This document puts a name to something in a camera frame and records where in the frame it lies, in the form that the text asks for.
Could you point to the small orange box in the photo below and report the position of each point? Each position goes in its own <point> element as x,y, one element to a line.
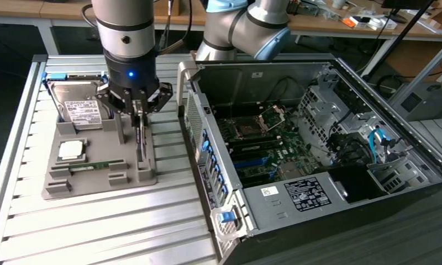
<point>350,22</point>

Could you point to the black monitor stand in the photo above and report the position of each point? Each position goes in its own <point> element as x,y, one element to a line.
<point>400,18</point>

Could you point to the white flat packet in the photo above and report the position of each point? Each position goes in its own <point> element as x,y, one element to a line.
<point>381,25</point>

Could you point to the grey power supply unit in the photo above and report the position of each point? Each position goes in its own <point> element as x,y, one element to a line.
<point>273,209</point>

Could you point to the small black white box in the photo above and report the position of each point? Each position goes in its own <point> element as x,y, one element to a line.
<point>362,20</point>

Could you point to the thin socket locking lever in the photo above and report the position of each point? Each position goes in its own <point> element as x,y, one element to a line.
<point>232,111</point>

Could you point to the CPU socket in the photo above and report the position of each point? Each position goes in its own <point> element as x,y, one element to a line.
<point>248,129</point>

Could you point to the graphics card with silver bracket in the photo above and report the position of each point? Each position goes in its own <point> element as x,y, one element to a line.
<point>143,143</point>

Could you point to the black slanted stand pole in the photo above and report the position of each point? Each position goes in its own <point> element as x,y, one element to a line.
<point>400,38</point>

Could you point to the beige case corner bracket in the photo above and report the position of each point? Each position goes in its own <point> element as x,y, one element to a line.
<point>186,70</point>

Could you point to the blue expansion slot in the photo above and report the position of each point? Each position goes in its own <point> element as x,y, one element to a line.
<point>250,163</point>

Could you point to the silver CPU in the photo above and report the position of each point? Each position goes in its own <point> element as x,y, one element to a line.
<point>71,150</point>

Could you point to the green RAM stick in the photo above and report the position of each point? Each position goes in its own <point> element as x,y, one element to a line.
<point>90,165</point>

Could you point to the installed RAM module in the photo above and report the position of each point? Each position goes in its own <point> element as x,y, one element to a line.
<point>254,147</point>

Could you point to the aluminium profile frame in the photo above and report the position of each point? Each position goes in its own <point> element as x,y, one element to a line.
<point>439,58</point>

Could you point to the grey electronics box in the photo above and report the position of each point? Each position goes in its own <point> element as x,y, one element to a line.
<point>309,8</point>

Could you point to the blue case latch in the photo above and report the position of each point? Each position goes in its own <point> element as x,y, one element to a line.
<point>226,216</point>

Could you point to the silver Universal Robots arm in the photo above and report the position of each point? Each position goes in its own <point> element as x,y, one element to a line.
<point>125,41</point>

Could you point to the silver chipset heatsink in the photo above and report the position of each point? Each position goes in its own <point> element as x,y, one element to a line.
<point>292,170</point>

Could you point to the blue disk carrier bracket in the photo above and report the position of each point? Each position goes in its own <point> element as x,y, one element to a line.
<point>56,76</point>

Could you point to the open black PC case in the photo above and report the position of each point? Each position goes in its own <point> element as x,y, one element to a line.
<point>353,234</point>

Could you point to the brown cardboard box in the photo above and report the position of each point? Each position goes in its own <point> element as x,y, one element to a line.
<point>158,8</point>

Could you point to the silver slotted disk bay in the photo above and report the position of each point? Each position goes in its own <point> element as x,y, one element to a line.
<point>395,176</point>

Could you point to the wooden desk white frame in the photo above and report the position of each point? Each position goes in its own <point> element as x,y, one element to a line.
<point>22,8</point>
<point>332,26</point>

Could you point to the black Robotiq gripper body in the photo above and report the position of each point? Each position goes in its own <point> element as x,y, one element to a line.
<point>133,74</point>

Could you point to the silver perforated drive cage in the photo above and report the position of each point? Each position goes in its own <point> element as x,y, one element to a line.
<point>317,110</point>

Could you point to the dark grey computer tower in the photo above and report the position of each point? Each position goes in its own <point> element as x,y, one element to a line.
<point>435,105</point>

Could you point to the green Dell motherboard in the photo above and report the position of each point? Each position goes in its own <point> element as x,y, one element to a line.
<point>298,143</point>

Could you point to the silver hard disk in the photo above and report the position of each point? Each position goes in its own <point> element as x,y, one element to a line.
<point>79,96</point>

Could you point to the grey parts rack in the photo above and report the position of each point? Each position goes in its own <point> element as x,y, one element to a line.
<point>103,165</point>

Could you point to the open metal socket cover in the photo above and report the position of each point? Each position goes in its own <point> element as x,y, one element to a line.
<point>272,116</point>

